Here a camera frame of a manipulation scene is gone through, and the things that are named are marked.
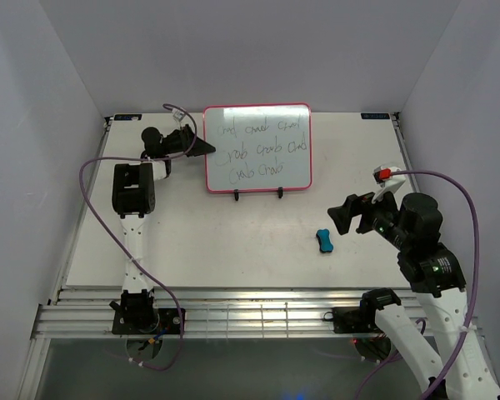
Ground aluminium rail frame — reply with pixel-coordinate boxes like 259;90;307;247
32;288;364;340

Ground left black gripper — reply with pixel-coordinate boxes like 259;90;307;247
162;125;217;158

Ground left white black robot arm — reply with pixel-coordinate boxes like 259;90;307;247
112;124;216;333

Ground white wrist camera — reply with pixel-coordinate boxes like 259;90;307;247
372;165;406;204
171;107;186;127

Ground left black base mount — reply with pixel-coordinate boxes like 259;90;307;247
111;308;186;336

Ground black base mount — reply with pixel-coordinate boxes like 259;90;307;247
322;307;366;334
111;308;186;336

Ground pink framed whiteboard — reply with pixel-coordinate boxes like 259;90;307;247
202;102;313;193

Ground black wire whiteboard stand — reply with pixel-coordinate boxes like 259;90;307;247
232;187;284;202

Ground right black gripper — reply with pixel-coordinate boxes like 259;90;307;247
327;182;411;249

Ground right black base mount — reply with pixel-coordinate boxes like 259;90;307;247
322;307;366;334

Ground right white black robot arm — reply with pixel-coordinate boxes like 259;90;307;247
327;192;500;399

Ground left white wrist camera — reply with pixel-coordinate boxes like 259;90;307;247
171;107;186;127

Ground blue bone-shaped eraser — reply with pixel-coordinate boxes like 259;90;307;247
316;228;334;254

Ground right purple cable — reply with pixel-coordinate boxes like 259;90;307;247
353;168;484;400

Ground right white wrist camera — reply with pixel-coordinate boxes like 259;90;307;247
372;165;406;204

